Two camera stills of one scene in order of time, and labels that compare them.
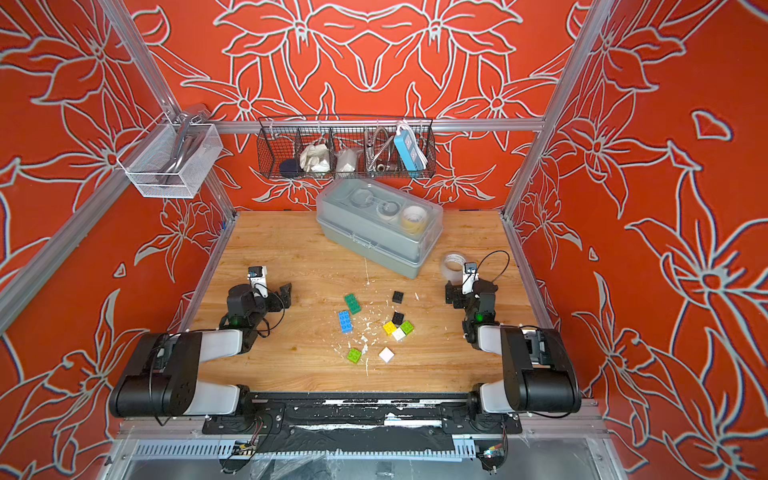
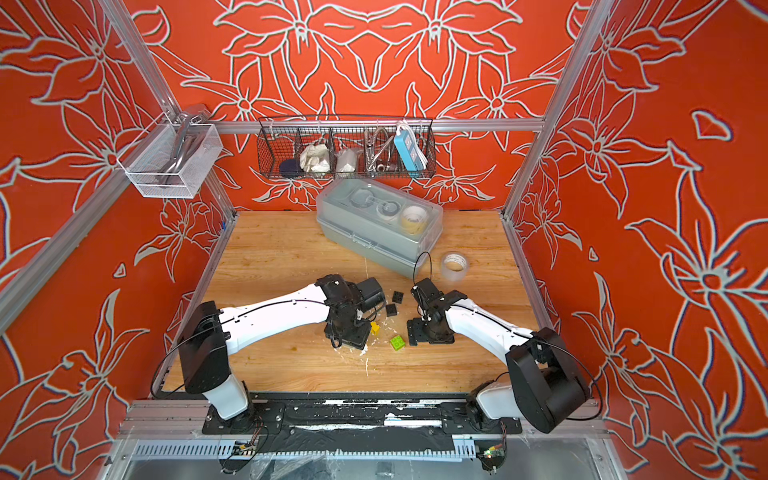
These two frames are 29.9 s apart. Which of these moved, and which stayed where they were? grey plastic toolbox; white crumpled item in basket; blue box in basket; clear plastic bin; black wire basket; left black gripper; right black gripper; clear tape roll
Moved: right black gripper; left black gripper
Stayed: grey plastic toolbox; clear plastic bin; blue box in basket; white crumpled item in basket; clear tape roll; black wire basket
